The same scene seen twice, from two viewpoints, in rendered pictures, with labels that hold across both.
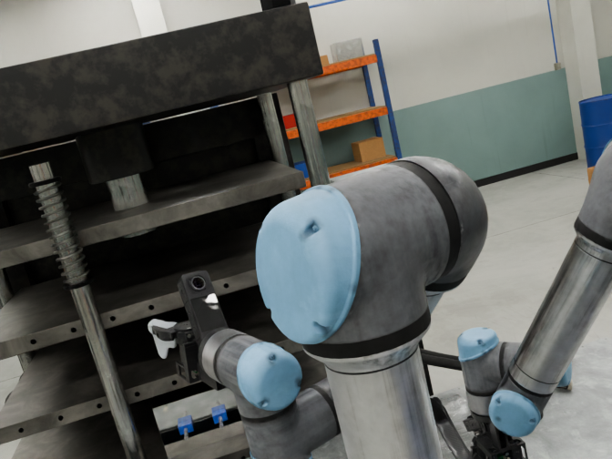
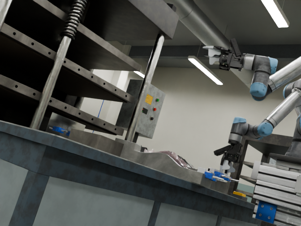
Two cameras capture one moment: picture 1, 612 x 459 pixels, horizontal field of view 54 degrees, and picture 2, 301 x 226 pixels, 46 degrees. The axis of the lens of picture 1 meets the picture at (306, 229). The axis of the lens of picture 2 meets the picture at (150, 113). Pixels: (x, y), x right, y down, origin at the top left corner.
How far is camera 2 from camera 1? 182 cm
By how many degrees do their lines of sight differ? 46
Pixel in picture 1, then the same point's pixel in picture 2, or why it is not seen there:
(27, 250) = (53, 8)
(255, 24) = (167, 8)
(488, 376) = (243, 129)
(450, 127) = not seen: hidden behind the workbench
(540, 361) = (278, 116)
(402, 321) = not seen: outside the picture
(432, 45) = not seen: hidden behind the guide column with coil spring
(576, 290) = (293, 101)
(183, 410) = (62, 122)
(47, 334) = (39, 46)
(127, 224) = (89, 32)
